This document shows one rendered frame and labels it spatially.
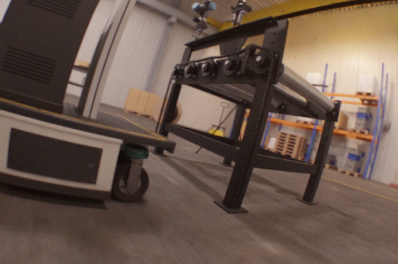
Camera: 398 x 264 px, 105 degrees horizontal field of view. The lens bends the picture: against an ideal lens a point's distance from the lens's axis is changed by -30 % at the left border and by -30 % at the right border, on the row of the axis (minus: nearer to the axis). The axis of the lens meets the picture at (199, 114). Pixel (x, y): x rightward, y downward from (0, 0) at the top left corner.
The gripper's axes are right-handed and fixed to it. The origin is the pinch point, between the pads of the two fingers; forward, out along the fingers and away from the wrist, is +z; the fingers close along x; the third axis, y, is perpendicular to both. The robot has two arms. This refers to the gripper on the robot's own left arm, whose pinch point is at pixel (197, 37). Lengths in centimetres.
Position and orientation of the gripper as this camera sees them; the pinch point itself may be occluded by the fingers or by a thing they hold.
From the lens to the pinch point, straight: 204.4
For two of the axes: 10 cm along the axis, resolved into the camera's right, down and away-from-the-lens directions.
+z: -2.7, 9.6, -0.3
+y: 8.2, 2.5, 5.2
